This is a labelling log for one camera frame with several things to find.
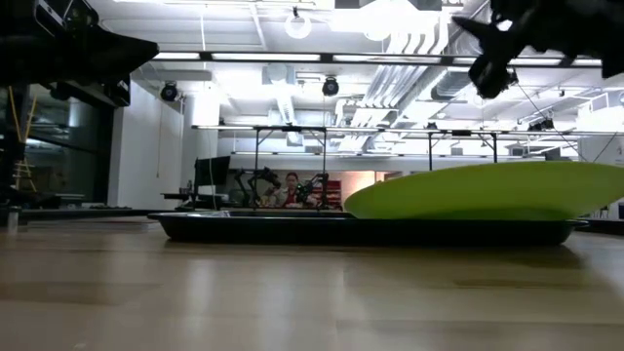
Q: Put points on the person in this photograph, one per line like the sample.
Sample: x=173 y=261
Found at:
x=291 y=192

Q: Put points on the yellow ladder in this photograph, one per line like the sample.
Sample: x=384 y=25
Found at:
x=22 y=168

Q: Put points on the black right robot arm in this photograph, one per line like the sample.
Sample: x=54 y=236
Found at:
x=609 y=29

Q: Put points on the lime green plate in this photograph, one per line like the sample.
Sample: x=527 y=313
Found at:
x=487 y=192

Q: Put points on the black background robot arm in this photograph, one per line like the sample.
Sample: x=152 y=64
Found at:
x=312 y=187
x=258 y=180

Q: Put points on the black aluminium rig frame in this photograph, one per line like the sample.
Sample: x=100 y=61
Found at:
x=73 y=213

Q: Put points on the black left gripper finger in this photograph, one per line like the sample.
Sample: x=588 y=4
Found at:
x=124 y=53

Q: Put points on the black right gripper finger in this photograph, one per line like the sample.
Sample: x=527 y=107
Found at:
x=495 y=39

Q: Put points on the overhead LED light bar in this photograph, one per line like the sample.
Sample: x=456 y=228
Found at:
x=265 y=57

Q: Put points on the black computer monitor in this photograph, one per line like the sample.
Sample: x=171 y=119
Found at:
x=212 y=170

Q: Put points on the black background table frame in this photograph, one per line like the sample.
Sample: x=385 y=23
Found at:
x=430 y=151
x=257 y=161

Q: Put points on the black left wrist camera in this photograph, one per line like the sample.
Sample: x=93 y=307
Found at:
x=66 y=13

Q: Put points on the red drawer cabinet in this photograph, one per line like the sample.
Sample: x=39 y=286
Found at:
x=334 y=192

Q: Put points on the black ceiling spotlight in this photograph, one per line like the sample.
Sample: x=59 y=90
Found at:
x=169 y=92
x=330 y=87

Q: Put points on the dark green plastic tray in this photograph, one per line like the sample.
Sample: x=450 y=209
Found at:
x=341 y=231

